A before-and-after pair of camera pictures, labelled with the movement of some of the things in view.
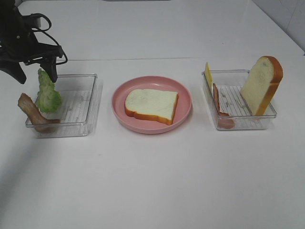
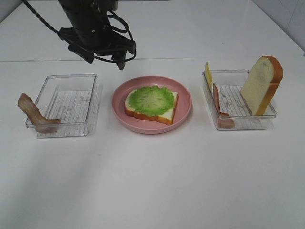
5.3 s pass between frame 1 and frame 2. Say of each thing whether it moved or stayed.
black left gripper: moved
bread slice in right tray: stayed
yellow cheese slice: stayed
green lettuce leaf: moved
